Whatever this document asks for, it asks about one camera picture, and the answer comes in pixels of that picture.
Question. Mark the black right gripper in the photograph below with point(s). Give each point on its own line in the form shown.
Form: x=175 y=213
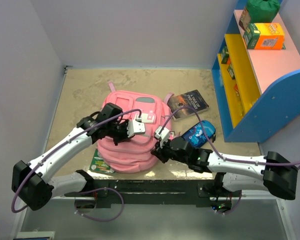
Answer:
x=159 y=152

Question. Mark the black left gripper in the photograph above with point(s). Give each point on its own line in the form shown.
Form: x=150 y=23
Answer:
x=125 y=137

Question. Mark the pink student backpack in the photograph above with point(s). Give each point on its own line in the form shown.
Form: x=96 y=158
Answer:
x=135 y=155

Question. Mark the blue pencil case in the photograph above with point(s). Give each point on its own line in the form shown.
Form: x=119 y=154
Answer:
x=195 y=135

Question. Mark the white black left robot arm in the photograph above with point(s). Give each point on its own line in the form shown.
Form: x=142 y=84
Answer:
x=34 y=183

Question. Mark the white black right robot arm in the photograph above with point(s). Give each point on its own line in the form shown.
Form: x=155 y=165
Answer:
x=271 y=173

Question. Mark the green cloth bag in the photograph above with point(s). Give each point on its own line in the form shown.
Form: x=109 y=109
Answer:
x=262 y=11

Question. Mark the green paperback book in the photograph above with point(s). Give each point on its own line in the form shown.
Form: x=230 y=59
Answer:
x=98 y=165

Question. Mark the dark novel book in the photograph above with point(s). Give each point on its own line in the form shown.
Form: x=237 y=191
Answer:
x=192 y=99

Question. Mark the orange packet on shelf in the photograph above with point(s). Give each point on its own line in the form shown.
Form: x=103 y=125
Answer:
x=238 y=97

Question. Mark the small green box lower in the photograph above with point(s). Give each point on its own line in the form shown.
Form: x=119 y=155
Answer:
x=230 y=71

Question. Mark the small green box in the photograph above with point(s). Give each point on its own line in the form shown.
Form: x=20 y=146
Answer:
x=230 y=71
x=225 y=56

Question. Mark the blue yellow pink shelf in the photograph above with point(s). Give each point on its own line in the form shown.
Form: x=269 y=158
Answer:
x=268 y=83

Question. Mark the small green box upper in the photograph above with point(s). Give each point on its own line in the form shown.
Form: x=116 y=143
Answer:
x=225 y=56

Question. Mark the orange green crayon box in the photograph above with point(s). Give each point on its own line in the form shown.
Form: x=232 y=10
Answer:
x=264 y=36

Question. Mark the brown card box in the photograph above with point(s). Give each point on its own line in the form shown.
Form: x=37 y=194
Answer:
x=244 y=19

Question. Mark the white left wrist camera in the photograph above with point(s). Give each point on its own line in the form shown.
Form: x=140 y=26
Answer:
x=135 y=128

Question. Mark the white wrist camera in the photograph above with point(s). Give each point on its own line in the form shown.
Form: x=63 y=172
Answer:
x=135 y=128
x=162 y=134

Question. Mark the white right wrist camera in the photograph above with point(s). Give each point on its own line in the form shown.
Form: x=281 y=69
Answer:
x=162 y=134

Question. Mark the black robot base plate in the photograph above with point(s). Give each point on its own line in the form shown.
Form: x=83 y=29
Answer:
x=158 y=192

